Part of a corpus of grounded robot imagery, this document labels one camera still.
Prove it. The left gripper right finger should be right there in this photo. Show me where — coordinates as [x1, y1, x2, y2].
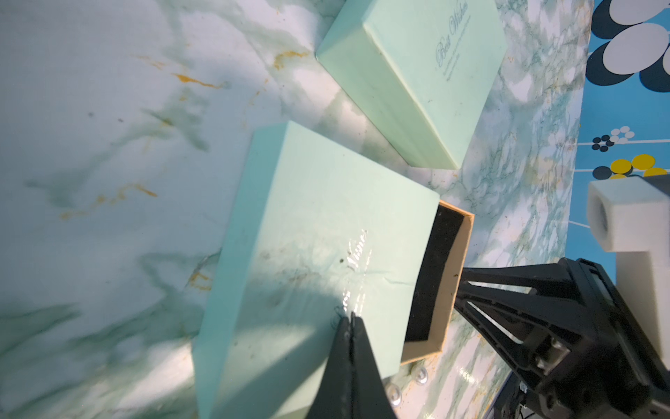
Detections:
[352, 314, 396, 419]

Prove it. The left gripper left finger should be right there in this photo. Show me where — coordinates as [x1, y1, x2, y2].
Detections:
[306, 318, 353, 419]

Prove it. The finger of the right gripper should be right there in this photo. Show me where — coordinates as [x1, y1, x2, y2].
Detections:
[455, 258, 669, 418]

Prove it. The pearl earring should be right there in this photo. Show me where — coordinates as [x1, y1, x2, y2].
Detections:
[385, 382, 402, 409]
[413, 366, 429, 385]

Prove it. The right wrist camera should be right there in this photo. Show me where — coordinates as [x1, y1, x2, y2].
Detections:
[587, 175, 669, 368]

